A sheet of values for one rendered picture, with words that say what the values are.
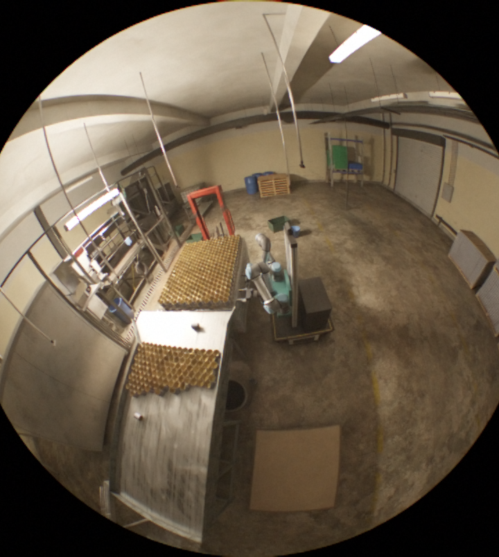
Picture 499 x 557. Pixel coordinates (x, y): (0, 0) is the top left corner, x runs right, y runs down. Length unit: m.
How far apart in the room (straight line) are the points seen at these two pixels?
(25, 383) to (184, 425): 2.66
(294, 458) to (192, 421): 1.43
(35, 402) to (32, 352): 0.80
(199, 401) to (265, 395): 1.19
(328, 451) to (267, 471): 0.79
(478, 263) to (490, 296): 0.95
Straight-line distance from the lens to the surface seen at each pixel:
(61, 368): 3.53
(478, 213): 8.04
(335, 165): 9.58
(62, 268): 3.19
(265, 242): 1.84
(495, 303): 6.16
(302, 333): 2.52
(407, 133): 10.15
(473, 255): 6.30
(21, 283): 8.92
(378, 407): 2.94
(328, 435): 2.56
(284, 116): 9.42
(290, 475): 2.67
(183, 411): 1.79
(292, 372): 2.66
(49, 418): 3.79
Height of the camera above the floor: 2.60
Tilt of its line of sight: 44 degrees down
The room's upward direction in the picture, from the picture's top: 16 degrees counter-clockwise
